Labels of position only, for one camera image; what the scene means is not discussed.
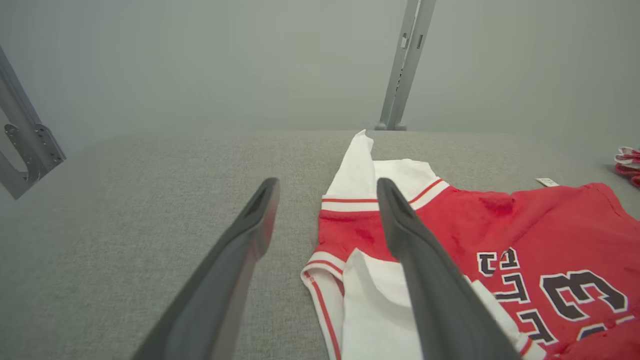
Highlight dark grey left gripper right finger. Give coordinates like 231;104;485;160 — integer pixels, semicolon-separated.
376;177;523;360

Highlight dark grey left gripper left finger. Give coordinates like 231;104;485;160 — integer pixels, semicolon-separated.
131;177;281;360

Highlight red jersey with white sleeves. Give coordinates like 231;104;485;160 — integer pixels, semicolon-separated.
301;129;640;360

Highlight red shirt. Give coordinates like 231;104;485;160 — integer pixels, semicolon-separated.
614;146;640;189

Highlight grey partition post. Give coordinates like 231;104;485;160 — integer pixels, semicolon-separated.
393;0;437;132
375;0;421;131

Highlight grey metal cart frame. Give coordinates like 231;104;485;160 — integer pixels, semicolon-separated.
0;45;67;201

